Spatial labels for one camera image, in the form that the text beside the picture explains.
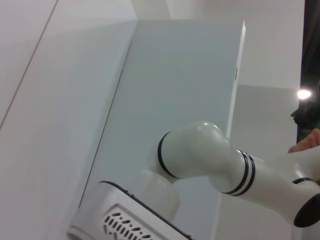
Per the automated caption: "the bystander bare hand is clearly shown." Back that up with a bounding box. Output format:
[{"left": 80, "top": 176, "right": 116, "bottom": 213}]
[{"left": 287, "top": 128, "right": 320, "bottom": 154}]

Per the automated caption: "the bright ceiling lamp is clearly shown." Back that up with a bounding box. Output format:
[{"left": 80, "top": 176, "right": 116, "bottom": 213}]
[{"left": 296, "top": 89, "right": 313, "bottom": 100}]

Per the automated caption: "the white partition panel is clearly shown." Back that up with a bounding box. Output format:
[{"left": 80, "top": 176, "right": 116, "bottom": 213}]
[{"left": 78, "top": 18, "right": 247, "bottom": 240}]

